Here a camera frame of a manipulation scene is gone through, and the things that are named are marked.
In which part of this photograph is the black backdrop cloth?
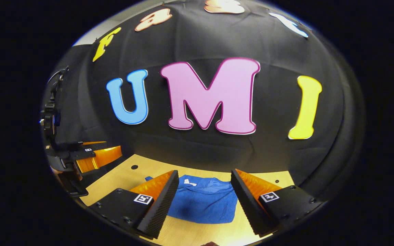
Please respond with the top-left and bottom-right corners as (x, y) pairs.
(41, 0), (365, 202)

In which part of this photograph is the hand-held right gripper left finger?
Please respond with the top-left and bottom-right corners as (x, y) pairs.
(89, 170), (180, 240)

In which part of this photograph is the blue corduroy button shirt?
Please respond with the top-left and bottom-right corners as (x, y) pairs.
(145, 175), (238, 224)

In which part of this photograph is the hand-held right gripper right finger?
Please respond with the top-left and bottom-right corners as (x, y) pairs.
(231, 168), (327, 238)

